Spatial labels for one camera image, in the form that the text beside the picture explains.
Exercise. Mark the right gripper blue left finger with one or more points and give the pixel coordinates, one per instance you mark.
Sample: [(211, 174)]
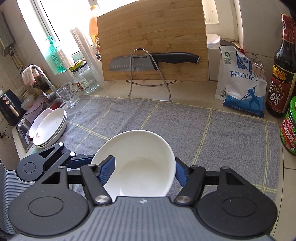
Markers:
[(105, 169)]

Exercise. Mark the bamboo cutting board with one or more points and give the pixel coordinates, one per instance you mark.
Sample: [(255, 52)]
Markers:
[(158, 27)]

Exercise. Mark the wire board rack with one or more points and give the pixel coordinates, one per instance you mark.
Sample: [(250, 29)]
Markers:
[(147, 76)]

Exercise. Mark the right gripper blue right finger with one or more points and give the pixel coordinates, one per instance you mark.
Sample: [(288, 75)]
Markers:
[(182, 172)]

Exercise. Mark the dark vinegar bottle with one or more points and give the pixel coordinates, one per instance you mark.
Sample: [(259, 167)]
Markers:
[(282, 81)]

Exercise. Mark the orange oil bottle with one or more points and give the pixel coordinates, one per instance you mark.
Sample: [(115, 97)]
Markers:
[(93, 27)]

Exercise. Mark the glass mug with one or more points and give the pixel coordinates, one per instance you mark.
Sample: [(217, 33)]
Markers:
[(68, 94)]

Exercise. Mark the steel sink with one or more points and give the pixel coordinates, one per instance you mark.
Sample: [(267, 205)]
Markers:
[(23, 126)]

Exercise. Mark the black handled santoku knife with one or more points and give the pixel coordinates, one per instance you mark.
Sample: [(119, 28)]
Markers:
[(146, 62)]

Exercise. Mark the glass jar with lid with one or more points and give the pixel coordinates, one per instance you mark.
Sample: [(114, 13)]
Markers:
[(83, 77)]

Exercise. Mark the grey checked dish towel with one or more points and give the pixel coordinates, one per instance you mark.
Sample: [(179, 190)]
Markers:
[(198, 136)]

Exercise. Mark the white floral plate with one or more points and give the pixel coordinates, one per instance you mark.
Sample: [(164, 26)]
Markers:
[(51, 128), (37, 121)]

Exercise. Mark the blue white salt bag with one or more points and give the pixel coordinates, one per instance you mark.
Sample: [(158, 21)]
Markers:
[(238, 86)]

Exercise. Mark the plain white bowl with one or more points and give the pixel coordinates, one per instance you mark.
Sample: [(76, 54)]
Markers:
[(145, 164)]

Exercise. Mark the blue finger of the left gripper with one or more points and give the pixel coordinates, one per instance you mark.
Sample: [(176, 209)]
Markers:
[(79, 161)]

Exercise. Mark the clear plastic cup stack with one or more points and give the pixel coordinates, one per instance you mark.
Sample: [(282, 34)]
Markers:
[(89, 55)]

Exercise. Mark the green soap dispenser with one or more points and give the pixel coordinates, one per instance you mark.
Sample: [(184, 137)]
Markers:
[(53, 53)]

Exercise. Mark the steel faucet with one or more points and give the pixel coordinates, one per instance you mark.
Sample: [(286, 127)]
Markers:
[(33, 76)]

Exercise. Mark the green lidded sauce jar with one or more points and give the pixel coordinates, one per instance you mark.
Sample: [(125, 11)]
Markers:
[(288, 128)]

